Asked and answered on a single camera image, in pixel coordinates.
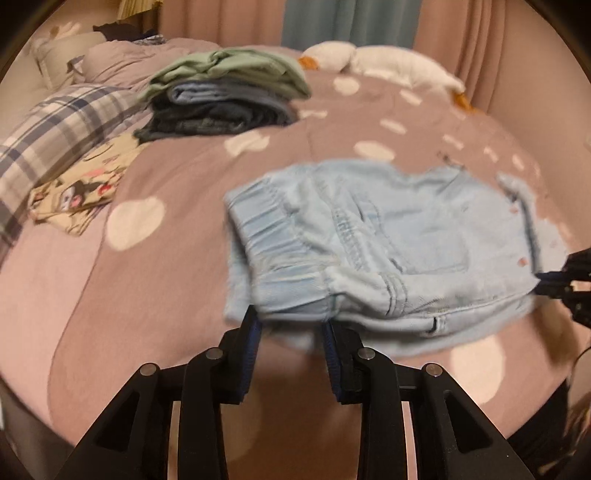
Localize dark bed frame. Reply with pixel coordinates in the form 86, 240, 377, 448
0, 378, 80, 455

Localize lilac duvet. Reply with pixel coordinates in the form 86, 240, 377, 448
82, 39, 223, 89

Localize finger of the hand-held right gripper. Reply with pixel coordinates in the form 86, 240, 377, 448
536, 272, 591, 329
561, 248, 591, 280

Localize white goose plush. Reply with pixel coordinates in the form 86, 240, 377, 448
298, 41, 475, 112

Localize light blue denim pants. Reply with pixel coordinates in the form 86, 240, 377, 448
223, 158, 571, 363

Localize pink curtain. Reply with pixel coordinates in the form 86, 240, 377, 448
412, 0, 557, 117
157, 0, 290, 49

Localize plaid pillow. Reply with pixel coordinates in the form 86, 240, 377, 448
0, 85, 154, 251

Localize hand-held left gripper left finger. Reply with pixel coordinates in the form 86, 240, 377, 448
53, 305, 264, 480

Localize black cloth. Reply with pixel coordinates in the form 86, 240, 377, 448
92, 23, 149, 43

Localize polka dot blanket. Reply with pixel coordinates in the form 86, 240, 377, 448
46, 69, 583, 480

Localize blue curtain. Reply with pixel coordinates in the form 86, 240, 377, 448
281, 0, 419, 49

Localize cartoon printed cloth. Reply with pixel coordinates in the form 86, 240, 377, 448
28, 134, 151, 237

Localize yellow pleated cloth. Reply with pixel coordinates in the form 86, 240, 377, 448
115, 0, 165, 22

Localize folded green pants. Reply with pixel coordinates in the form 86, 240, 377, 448
136, 48, 311, 103

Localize folded dark jeans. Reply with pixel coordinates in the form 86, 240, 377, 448
134, 102, 296, 142

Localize pink bed sheet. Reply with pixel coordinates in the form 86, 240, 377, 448
0, 220, 114, 418

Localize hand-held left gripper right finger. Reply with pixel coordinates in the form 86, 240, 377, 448
321, 319, 539, 480

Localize folded blue jeans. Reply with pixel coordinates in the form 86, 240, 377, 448
167, 80, 296, 121

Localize beige pillow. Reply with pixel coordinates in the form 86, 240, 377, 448
31, 32, 108, 91

